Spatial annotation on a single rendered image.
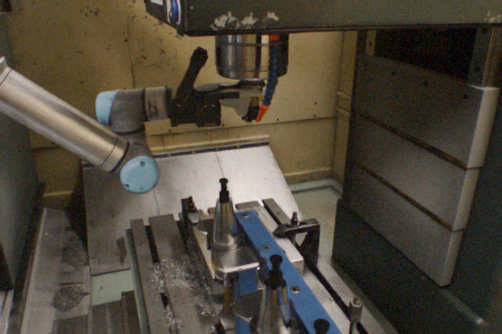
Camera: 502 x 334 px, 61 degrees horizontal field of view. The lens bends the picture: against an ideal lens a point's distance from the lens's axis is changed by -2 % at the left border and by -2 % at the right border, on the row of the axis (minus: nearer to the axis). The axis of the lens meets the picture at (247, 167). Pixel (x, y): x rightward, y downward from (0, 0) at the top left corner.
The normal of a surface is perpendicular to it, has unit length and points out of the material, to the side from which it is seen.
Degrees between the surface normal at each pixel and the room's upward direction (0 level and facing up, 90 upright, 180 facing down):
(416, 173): 90
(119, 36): 90
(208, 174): 24
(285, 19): 90
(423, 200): 88
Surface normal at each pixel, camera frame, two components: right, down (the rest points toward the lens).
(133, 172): 0.34, 0.38
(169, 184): 0.12, -0.67
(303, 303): 0.00, -0.92
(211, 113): 0.07, 0.40
